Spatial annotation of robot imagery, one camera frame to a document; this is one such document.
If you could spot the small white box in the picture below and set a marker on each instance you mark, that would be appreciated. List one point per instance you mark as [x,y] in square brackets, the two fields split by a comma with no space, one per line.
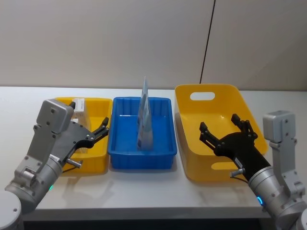
[80,106]

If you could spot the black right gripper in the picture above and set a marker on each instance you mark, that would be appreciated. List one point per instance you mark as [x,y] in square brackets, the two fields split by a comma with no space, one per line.
[242,148]

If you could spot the clear plastic packet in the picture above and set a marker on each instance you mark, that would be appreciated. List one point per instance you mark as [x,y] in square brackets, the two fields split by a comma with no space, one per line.
[84,119]

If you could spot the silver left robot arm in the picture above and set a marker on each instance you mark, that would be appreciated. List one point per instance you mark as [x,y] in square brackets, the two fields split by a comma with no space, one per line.
[36,153]

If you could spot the small yellow plastic bin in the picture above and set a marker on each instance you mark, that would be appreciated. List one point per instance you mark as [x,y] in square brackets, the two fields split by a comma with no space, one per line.
[96,165]

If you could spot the blue and white pouch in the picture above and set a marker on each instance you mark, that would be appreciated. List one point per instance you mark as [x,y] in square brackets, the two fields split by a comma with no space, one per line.
[145,134]

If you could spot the blue plastic bin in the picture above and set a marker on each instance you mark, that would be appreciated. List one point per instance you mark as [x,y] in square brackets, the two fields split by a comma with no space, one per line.
[124,134]

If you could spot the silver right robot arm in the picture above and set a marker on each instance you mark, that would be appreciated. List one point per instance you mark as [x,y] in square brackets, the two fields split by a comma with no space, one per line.
[275,182]

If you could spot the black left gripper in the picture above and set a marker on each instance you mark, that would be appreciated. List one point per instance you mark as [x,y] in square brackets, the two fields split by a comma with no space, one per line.
[72,139]

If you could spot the large yellow plastic basket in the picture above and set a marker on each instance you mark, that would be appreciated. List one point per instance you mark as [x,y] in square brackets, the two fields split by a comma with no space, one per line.
[216,110]

